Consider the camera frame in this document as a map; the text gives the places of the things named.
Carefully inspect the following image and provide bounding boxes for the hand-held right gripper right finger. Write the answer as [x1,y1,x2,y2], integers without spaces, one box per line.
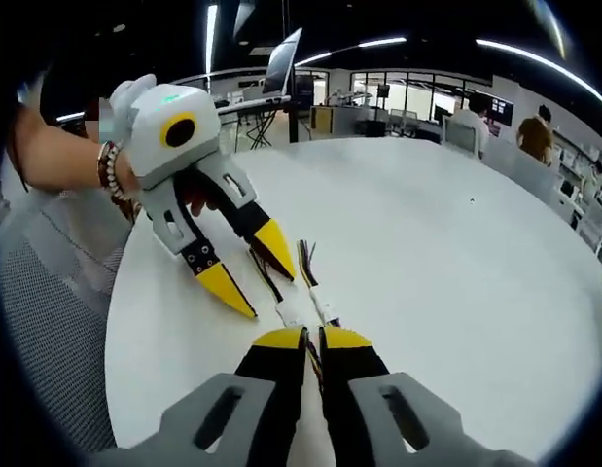
[318,324,535,467]

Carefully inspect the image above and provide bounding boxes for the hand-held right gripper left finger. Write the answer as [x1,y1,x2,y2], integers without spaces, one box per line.
[93,326,311,467]

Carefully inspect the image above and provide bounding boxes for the JST connector cable white plug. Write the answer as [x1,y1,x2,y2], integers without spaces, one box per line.
[248,245,307,328]

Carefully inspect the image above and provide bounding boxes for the multicoloured wire cable with connectors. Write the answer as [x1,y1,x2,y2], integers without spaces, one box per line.
[295,237,341,396]

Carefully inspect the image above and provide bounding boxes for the person's left hand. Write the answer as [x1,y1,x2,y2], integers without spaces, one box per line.
[173,167,220,218]

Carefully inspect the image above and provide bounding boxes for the white keyboard on stand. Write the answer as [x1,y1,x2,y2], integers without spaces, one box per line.
[215,93,293,151]

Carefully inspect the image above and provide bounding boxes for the black pole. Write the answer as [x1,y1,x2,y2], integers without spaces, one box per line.
[287,62,301,144]

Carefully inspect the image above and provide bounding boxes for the yellow cabinet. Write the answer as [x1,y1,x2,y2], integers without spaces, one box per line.
[308,105,336,135]

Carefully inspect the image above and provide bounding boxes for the long ceiling light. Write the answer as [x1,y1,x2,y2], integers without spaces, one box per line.
[294,36,408,68]
[475,37,602,106]
[204,4,219,79]

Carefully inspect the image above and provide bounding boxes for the grey mesh office chair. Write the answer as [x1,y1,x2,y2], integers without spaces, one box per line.
[0,192,132,454]

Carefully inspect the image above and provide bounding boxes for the white office chair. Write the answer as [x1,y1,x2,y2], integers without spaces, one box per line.
[441,115,479,158]

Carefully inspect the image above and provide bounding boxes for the beaded bracelets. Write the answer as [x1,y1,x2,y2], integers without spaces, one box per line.
[95,139,144,224]

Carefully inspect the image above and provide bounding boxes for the dark wall monitor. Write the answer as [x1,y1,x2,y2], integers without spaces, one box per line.
[489,96,515,126]

